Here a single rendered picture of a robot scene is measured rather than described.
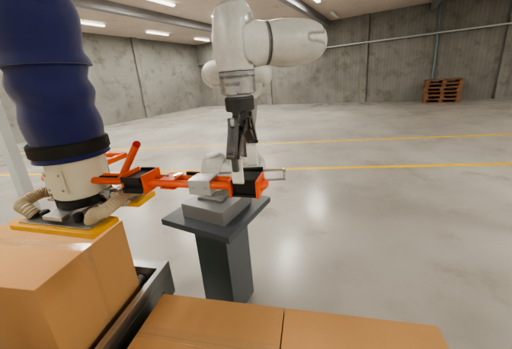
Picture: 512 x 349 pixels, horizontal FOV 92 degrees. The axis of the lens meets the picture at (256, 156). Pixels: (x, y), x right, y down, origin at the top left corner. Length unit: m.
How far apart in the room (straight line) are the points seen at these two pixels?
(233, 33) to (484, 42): 13.72
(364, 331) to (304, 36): 1.09
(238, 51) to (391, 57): 13.33
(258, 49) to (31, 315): 1.09
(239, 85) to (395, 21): 13.46
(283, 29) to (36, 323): 1.18
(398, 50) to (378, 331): 13.12
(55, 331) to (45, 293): 0.15
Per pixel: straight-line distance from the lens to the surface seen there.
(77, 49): 0.95
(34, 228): 1.05
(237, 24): 0.62
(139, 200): 1.00
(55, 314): 1.19
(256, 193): 0.66
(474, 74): 14.12
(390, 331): 1.29
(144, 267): 1.59
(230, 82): 0.62
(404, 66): 13.84
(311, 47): 0.67
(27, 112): 0.94
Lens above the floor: 1.51
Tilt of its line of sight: 17 degrees down
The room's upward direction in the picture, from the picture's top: 5 degrees counter-clockwise
